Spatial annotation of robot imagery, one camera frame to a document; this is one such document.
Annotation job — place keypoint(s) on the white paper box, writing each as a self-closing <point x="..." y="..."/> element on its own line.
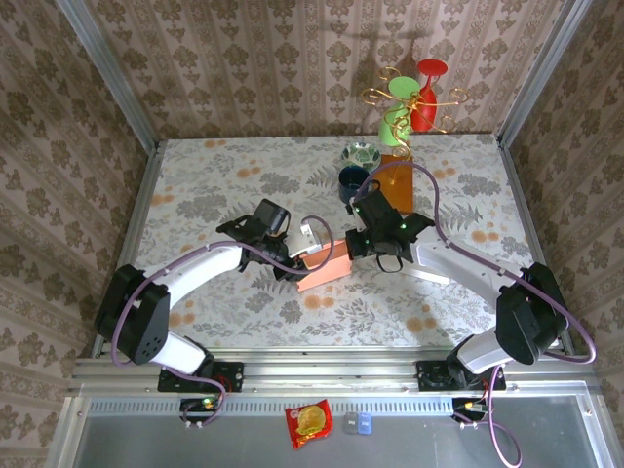
<point x="434" y="279"/>

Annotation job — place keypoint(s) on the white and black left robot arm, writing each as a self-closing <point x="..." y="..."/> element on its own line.
<point x="195" y="268"/>

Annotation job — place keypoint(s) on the dark blue mug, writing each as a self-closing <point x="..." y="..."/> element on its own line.
<point x="348" y="183"/>

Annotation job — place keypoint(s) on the green leaf pattern bowl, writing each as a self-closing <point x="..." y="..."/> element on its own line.
<point x="362" y="155"/>

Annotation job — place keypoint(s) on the floral tablecloth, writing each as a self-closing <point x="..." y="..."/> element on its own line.
<point x="341" y="322"/>

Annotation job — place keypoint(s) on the green wine glass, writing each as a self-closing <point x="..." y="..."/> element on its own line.
<point x="390" y="130"/>

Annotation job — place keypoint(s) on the red wine glass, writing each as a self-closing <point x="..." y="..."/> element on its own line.
<point x="424" y="114"/>

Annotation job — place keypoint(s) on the small black controller board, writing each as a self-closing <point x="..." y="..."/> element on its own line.
<point x="468" y="407"/>
<point x="200" y="405"/>

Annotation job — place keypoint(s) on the red snack packet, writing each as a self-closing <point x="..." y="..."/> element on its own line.
<point x="309" y="423"/>

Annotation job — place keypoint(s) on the small blue card case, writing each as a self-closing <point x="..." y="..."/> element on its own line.
<point x="364" y="423"/>

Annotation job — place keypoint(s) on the small grey card case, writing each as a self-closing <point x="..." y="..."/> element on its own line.
<point x="351" y="423"/>

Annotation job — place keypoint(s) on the grey metal shelf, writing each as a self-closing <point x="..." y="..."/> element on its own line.
<point x="195" y="443"/>

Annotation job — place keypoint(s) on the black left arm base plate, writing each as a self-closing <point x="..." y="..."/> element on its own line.
<point x="234" y="376"/>

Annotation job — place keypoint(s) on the aluminium side rail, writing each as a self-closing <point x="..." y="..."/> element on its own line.
<point x="536" y="234"/>
<point x="131" y="214"/>

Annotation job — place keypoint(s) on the aluminium cross rail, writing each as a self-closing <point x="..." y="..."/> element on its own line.
<point x="331" y="373"/>

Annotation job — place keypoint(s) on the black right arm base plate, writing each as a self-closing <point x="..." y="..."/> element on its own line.
<point x="429" y="378"/>

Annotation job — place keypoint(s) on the aluminium frame post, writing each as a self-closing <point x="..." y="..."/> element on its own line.
<point x="107" y="68"/>
<point x="541" y="68"/>

